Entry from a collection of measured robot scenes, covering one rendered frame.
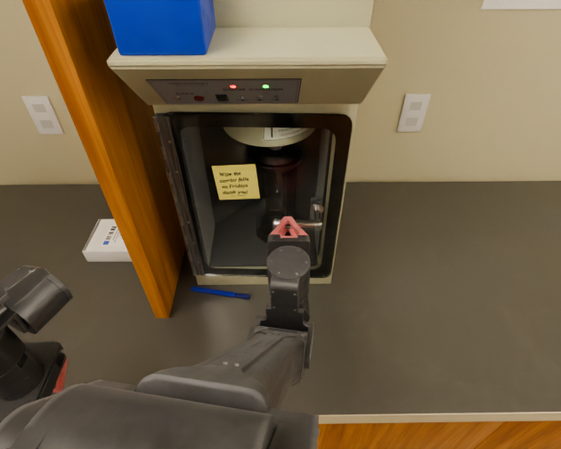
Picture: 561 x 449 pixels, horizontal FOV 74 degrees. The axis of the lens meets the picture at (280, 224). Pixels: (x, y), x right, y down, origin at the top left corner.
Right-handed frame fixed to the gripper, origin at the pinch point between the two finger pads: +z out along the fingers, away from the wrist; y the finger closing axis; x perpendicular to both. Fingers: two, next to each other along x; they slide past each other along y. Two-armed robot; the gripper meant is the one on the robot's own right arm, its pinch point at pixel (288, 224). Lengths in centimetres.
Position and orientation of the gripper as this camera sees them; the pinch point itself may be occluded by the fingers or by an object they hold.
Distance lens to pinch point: 67.6
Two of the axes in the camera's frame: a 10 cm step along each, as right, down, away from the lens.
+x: -10.0, 0.0, 0.0
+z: 0.0, -7.0, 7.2
